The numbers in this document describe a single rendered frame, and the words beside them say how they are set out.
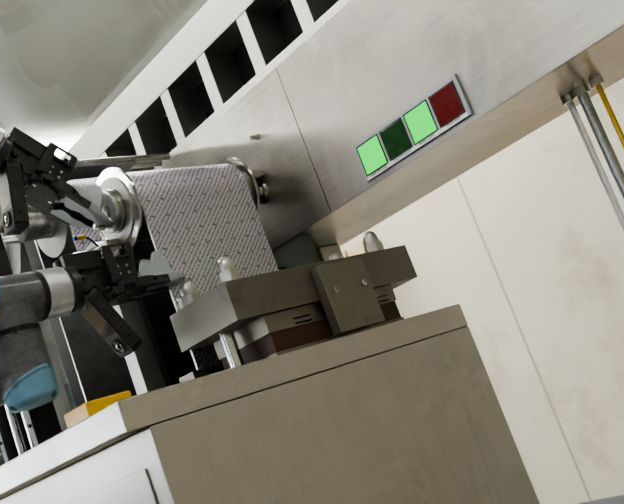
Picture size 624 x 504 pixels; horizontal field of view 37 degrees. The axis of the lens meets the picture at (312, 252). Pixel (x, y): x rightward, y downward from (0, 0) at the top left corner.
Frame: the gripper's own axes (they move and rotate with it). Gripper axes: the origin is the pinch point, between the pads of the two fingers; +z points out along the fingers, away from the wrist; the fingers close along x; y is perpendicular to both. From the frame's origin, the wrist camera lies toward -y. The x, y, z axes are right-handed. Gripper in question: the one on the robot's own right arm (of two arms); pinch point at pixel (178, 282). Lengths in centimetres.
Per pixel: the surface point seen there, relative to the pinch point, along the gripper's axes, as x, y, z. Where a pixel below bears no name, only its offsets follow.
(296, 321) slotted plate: -19.0, -14.2, 4.8
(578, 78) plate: -58, 5, 41
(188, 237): -0.3, 7.3, 4.8
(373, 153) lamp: -24.4, 9.5, 29.3
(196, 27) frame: 8, 54, 30
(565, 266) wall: 86, -4, 245
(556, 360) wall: 109, -38, 247
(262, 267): -0.2, -0.3, 18.0
